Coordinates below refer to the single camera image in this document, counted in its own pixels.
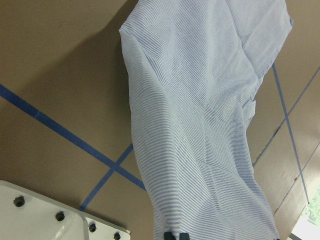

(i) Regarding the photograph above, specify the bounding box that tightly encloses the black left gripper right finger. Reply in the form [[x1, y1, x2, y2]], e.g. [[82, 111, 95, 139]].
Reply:
[[179, 232, 189, 240]]

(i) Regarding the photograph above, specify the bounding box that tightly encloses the blue striped button shirt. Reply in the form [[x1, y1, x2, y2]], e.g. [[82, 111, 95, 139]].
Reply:
[[119, 0, 293, 240]]

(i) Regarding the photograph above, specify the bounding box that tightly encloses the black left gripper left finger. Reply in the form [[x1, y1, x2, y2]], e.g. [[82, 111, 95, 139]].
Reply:
[[163, 232, 176, 240]]

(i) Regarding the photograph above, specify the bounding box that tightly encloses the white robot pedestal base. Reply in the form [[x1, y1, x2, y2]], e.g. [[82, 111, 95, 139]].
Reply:
[[0, 180, 131, 240]]

